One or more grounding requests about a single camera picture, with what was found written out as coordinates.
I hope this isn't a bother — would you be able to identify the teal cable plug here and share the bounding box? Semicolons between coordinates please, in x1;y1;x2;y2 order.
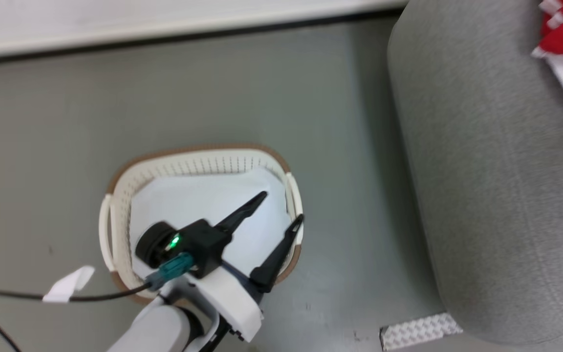
145;252;195;292

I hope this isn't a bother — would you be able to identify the grey fabric sofa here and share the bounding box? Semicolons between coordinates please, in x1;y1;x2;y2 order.
386;0;563;348

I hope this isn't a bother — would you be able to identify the white cable label tag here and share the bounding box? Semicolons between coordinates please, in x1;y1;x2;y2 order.
42;265;96;304

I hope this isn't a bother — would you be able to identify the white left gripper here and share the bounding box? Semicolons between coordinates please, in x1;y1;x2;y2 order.
161;191;305;343

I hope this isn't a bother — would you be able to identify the black camera cable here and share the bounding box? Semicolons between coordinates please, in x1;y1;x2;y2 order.
0;281;153;352

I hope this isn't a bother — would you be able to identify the white patterned floor tape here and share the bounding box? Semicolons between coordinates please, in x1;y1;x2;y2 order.
379;312;464;352

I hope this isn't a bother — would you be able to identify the white perforated laundry basket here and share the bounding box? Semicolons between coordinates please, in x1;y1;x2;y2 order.
98;143;305;307

